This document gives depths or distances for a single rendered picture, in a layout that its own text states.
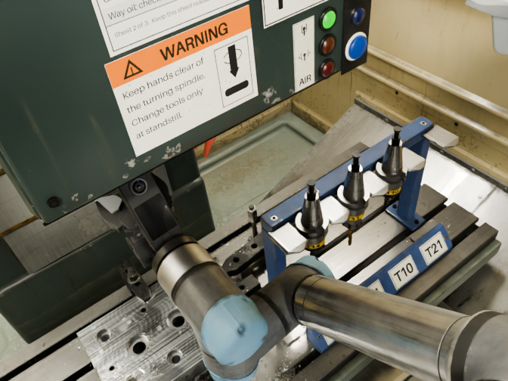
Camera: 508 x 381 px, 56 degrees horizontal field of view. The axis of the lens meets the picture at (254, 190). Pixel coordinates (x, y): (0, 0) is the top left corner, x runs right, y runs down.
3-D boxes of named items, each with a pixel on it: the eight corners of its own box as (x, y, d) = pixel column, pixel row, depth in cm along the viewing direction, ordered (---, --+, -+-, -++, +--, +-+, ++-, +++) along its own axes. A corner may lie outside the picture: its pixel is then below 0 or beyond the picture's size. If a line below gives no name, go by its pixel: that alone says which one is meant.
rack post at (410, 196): (425, 221, 131) (447, 136, 110) (412, 232, 129) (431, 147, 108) (397, 202, 137) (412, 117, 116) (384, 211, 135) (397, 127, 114)
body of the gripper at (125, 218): (125, 245, 75) (163, 297, 68) (109, 208, 69) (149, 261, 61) (168, 220, 78) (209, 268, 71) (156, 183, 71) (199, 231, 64)
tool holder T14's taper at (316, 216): (315, 208, 94) (314, 184, 89) (328, 223, 91) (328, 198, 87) (295, 218, 93) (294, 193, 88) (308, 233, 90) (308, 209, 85)
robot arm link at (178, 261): (165, 283, 59) (220, 249, 62) (147, 259, 61) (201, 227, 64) (177, 314, 64) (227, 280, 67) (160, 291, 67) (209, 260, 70)
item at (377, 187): (394, 188, 98) (394, 186, 98) (376, 201, 96) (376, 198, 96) (369, 171, 103) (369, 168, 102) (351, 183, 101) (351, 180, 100)
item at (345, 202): (357, 187, 101) (358, 178, 99) (374, 205, 97) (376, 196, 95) (331, 197, 99) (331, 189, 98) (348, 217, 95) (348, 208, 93)
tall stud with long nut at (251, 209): (262, 238, 132) (258, 206, 123) (255, 243, 131) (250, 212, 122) (256, 233, 134) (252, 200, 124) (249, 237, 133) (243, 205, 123)
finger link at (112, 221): (90, 213, 72) (128, 241, 67) (86, 206, 70) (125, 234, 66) (115, 194, 74) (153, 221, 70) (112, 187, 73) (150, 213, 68)
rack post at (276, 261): (302, 314, 114) (298, 236, 93) (284, 328, 113) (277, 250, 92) (276, 287, 120) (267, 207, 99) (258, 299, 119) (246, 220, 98)
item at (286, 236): (313, 244, 90) (313, 242, 90) (291, 259, 88) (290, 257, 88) (289, 223, 94) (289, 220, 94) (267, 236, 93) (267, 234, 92)
